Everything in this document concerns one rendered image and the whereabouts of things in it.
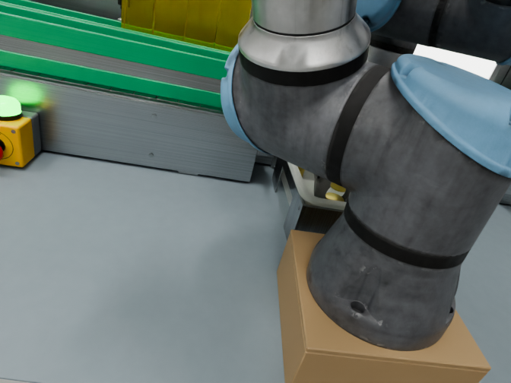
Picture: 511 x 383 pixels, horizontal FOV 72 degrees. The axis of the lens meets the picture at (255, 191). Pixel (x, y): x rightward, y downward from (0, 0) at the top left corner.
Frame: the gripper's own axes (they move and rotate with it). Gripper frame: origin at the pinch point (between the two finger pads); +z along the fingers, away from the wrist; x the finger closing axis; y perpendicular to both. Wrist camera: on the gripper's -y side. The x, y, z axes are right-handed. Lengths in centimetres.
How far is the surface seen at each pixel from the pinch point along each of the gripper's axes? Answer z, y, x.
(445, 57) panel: -23, 39, -33
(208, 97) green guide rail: -9.5, 13.4, 22.6
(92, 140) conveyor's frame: 1.6, 11.7, 41.4
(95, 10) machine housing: -16, 42, 49
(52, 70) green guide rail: -9, 14, 48
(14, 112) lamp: -3, 7, 51
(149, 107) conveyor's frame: -6.4, 11.7, 32.2
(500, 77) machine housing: -21, 41, -53
